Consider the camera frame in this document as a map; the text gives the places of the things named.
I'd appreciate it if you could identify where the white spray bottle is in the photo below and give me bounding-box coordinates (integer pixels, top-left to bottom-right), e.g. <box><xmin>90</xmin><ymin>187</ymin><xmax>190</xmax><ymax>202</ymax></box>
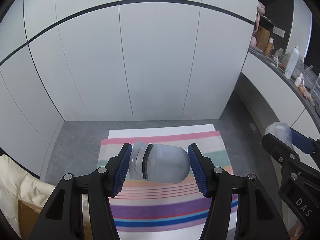
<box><xmin>284</xmin><ymin>46</ymin><xmax>300</xmax><ymax>80</ymax></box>

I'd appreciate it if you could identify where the cardboard box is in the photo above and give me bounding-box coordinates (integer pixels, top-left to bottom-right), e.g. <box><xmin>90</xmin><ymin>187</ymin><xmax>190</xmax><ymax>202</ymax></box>
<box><xmin>17</xmin><ymin>200</ymin><xmax>93</xmax><ymax>240</ymax></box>

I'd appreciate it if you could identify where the small clear container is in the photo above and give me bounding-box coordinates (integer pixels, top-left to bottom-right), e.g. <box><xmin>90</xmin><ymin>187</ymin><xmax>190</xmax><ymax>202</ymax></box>
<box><xmin>264</xmin><ymin>122</ymin><xmax>294</xmax><ymax>148</ymax></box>

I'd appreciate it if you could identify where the clear drawer organizer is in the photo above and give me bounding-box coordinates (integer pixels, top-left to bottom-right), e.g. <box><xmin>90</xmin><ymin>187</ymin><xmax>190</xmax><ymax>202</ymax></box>
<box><xmin>310</xmin><ymin>72</ymin><xmax>320</xmax><ymax>98</ymax></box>

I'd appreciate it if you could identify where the white table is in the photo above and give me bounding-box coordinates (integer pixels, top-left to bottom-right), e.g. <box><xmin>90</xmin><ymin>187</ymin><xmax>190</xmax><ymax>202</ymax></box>
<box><xmin>107</xmin><ymin>124</ymin><xmax>240</xmax><ymax>240</ymax></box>

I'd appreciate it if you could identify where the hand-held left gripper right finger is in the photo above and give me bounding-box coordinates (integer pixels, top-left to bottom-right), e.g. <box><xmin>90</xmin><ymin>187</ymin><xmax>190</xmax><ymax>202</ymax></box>
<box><xmin>187</xmin><ymin>144</ymin><xmax>288</xmax><ymax>240</ymax></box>

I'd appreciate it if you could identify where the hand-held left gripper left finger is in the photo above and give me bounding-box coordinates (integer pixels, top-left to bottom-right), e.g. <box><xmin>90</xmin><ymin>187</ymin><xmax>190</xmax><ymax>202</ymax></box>
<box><xmin>36</xmin><ymin>143</ymin><xmax>133</xmax><ymax>240</ymax></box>

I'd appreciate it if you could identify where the brown box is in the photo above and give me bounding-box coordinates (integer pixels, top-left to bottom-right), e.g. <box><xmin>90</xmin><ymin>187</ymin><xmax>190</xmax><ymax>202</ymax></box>
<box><xmin>256</xmin><ymin>26</ymin><xmax>272</xmax><ymax>52</ymax></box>

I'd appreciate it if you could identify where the cream padded chair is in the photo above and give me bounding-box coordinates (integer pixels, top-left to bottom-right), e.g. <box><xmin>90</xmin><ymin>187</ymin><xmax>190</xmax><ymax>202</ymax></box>
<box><xmin>0</xmin><ymin>154</ymin><xmax>90</xmax><ymax>240</ymax></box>

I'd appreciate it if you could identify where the striped towel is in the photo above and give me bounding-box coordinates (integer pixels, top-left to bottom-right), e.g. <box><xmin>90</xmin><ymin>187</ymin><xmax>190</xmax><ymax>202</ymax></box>
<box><xmin>97</xmin><ymin>130</ymin><xmax>239</xmax><ymax>233</ymax></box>

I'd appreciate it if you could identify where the frosted white jar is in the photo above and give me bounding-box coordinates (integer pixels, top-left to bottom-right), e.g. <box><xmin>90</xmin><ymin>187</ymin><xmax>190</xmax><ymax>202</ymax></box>
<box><xmin>129</xmin><ymin>141</ymin><xmax>192</xmax><ymax>183</ymax></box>

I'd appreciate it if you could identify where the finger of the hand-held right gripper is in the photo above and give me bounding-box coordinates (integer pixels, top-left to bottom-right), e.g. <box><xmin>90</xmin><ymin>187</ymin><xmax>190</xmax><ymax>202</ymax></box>
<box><xmin>290</xmin><ymin>128</ymin><xmax>320</xmax><ymax>167</ymax></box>
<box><xmin>262</xmin><ymin>133</ymin><xmax>320</xmax><ymax>193</ymax></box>

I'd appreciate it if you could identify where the white curved counter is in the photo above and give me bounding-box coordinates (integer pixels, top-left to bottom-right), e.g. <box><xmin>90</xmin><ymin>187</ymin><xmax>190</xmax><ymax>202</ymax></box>
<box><xmin>241</xmin><ymin>47</ymin><xmax>320</xmax><ymax>140</ymax></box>

